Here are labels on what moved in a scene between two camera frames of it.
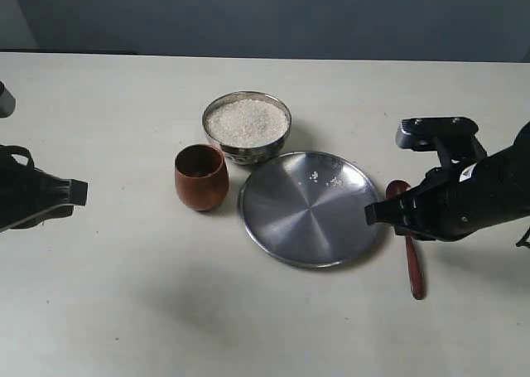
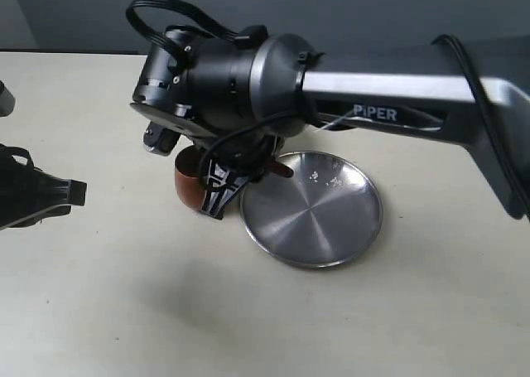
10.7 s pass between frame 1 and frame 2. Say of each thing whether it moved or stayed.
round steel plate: stayed
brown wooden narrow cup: stayed
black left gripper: stayed
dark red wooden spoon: moved
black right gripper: moved
